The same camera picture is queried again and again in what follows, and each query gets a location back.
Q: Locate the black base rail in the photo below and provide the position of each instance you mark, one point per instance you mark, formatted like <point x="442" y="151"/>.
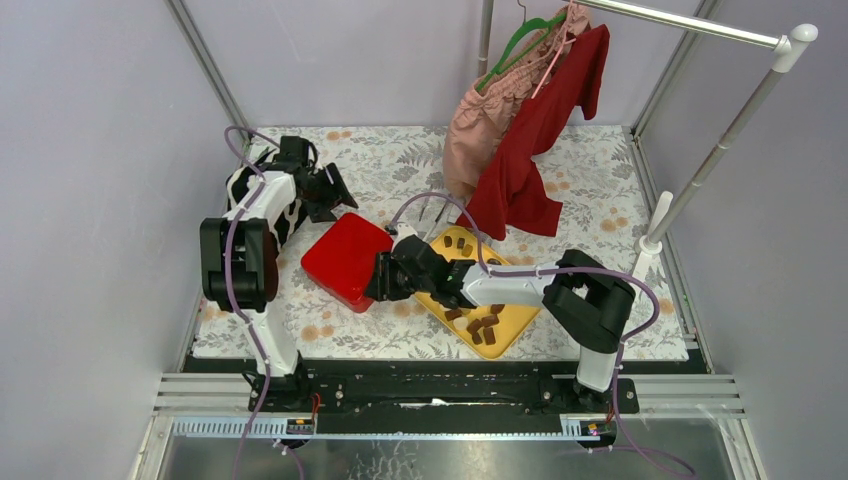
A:
<point x="399" y="396"/>

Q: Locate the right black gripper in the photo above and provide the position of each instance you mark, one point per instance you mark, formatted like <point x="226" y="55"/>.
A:
<point x="381" y="286"/>

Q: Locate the yellow tray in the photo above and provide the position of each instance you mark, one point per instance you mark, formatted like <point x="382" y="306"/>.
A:
<point x="488" y="332"/>

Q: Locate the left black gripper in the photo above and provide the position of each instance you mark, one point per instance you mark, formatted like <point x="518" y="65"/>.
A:
<point x="334" y="193"/>

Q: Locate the pink hanging garment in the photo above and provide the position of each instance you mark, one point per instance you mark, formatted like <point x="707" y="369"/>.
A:
<point x="481" y="120"/>

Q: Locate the zebra striped cloth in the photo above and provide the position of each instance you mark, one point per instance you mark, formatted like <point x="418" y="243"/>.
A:
<point x="271" y="197"/>

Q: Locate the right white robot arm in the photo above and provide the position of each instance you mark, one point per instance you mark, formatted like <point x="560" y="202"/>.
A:
<point x="591" y="303"/>

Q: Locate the red box lid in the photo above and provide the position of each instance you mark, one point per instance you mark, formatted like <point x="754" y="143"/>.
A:
<point x="342" y="261"/>

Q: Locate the green hanger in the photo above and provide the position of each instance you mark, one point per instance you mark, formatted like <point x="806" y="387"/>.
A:
<point x="515" y="49"/>

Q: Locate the red hanging garment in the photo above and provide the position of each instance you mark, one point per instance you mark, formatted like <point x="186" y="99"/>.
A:
<point x="511" y="191"/>

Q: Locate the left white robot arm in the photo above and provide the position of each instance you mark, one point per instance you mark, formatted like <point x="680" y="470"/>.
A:
<point x="239" y="273"/>

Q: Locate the metal clothes rack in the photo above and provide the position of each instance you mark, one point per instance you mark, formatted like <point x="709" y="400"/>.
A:
<point x="757" y="230"/>

